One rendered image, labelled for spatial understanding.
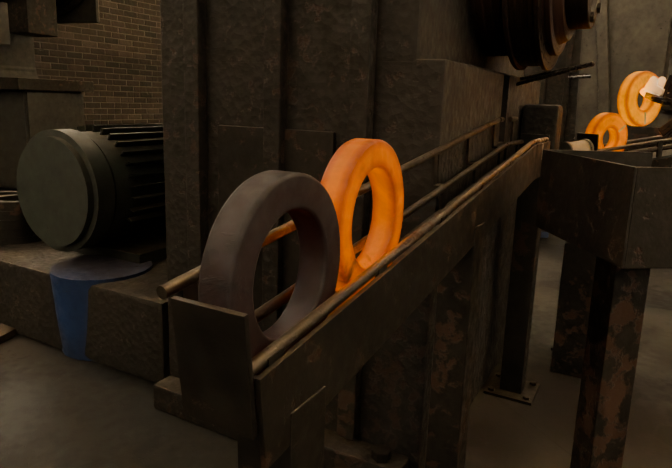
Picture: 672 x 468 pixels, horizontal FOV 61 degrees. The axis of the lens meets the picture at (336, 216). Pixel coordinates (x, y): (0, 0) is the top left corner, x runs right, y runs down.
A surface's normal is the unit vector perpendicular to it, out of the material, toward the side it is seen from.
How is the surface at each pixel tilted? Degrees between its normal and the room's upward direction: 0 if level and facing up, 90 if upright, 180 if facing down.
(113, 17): 90
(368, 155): 90
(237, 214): 44
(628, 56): 90
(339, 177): 53
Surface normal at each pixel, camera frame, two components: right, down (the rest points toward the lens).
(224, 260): -0.43, -0.19
